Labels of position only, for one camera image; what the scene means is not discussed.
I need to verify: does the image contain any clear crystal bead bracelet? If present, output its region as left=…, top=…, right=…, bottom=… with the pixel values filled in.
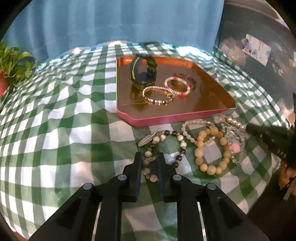
left=222, top=127, right=246, bottom=165

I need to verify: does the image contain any yellow stone bead bracelet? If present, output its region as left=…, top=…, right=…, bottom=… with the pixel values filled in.
left=194, top=126, right=232, bottom=176

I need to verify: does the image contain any pale pink bead bracelet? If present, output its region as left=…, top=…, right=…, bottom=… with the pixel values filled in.
left=181, top=119, right=216, bottom=147

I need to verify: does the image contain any black white bead bracelet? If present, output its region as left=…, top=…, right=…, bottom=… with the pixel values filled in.
left=138, top=129, right=188, bottom=183

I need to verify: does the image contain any pink white bead bracelet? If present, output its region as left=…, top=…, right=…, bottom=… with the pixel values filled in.
left=164, top=76, right=191, bottom=96

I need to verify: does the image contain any black green smartwatch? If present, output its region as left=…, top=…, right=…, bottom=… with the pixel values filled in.
left=130, top=54, right=158, bottom=90

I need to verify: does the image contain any green white checkered tablecloth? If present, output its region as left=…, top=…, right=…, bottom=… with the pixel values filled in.
left=1, top=43, right=285, bottom=240

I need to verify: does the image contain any copper tray with pink rim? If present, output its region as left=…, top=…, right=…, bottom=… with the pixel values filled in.
left=116, top=56, right=236, bottom=127

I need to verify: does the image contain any clear plastic storage bin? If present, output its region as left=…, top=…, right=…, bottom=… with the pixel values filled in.
left=217, top=1, right=295, bottom=122

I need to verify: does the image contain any green plant in red pot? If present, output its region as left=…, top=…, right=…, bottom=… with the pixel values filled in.
left=1, top=42, right=40, bottom=97

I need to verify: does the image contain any blue curtain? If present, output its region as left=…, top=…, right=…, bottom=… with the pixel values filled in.
left=3, top=1, right=224, bottom=61

